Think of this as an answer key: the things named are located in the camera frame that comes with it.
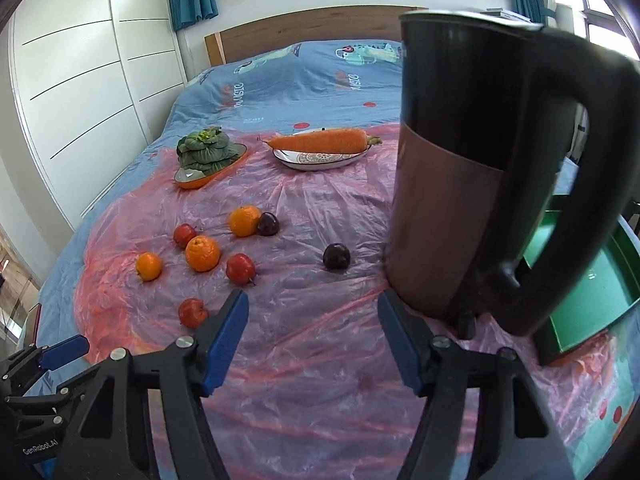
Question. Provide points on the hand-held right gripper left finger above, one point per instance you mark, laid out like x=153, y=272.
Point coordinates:
x=225, y=342

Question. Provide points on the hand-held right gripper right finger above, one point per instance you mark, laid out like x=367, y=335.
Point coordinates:
x=400, y=347

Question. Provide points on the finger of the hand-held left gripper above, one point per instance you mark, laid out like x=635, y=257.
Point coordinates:
x=65, y=349

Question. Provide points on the red apple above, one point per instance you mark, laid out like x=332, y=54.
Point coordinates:
x=184, y=235
x=193, y=312
x=240, y=269

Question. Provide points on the orange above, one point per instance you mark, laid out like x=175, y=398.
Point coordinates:
x=202, y=253
x=149, y=266
x=244, y=220

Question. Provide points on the dark purple plum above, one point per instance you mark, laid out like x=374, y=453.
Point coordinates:
x=268, y=224
x=335, y=256

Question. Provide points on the green tray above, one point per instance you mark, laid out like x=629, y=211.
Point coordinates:
x=590, y=280

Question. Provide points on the pink plastic sheet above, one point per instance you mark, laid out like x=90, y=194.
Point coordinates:
x=310, y=310

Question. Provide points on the orange rimmed bowl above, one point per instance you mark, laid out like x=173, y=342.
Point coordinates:
x=192, y=181

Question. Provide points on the green bok choy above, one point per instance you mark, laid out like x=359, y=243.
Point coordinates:
x=205, y=152

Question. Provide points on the black and brown electric kettle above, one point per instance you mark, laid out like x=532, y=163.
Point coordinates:
x=450, y=160

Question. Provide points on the white patterned plate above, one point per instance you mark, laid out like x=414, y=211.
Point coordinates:
x=315, y=161

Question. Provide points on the orange carrot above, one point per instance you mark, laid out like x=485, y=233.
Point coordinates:
x=320, y=141

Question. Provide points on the white wardrobe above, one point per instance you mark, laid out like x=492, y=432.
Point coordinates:
x=75, y=85

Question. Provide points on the blue printed blanket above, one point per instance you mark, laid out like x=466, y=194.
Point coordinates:
x=300, y=85

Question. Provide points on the wooden headboard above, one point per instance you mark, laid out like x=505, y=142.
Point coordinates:
x=300, y=30

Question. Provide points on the white printer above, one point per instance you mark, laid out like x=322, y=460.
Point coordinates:
x=507, y=14

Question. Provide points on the window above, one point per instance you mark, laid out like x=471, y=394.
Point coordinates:
x=610, y=30

